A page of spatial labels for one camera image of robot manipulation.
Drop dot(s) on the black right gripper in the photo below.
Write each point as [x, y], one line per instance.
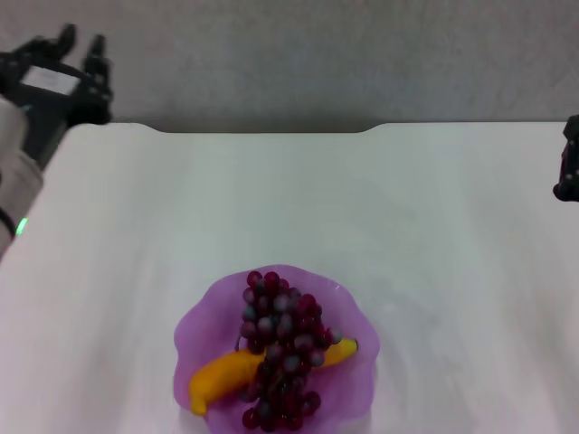
[569, 191]

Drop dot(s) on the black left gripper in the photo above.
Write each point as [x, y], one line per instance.
[50, 108]

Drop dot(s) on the dark red grape bunch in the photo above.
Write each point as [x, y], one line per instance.
[285, 343]

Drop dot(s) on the yellow banana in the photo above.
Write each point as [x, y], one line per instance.
[221, 375]

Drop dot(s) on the purple wavy plastic bowl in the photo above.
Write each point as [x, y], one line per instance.
[203, 334]

